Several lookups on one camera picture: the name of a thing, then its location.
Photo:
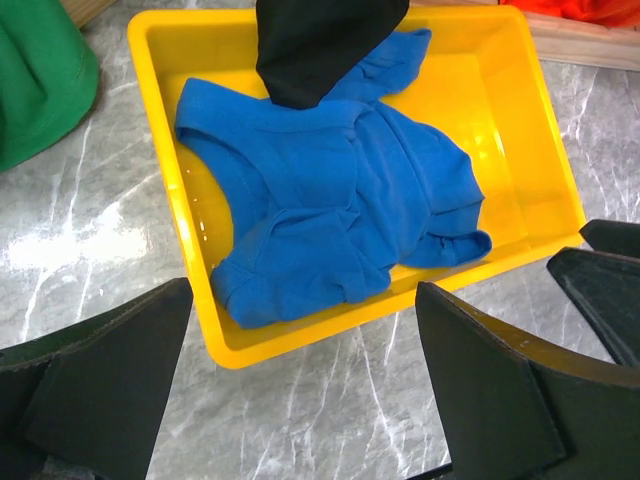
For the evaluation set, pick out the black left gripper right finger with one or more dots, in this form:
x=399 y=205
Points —
x=515 y=406

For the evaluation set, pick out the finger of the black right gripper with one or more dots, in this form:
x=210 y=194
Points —
x=604 y=287
x=613 y=237

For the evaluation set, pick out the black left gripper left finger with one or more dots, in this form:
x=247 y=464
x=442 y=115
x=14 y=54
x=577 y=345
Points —
x=94 y=393

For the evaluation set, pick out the blue tank top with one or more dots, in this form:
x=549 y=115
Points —
x=326 y=201

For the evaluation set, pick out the green tank top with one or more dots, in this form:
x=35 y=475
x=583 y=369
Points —
x=49 y=78

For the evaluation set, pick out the yellow plastic tray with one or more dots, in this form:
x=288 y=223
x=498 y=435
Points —
x=481 y=84

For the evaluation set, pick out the right wooden clothes rack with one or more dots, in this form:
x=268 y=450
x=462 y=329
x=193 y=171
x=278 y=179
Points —
x=575 y=40

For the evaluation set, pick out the wooden clothes rack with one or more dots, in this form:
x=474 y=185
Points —
x=575 y=40
x=82 y=12

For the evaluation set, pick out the orange t-shirt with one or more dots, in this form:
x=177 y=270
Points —
x=608 y=13

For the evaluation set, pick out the black t-shirt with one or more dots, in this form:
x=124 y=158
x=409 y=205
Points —
x=305 y=47

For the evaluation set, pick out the left wooden clothes rack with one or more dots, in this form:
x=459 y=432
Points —
x=82 y=12

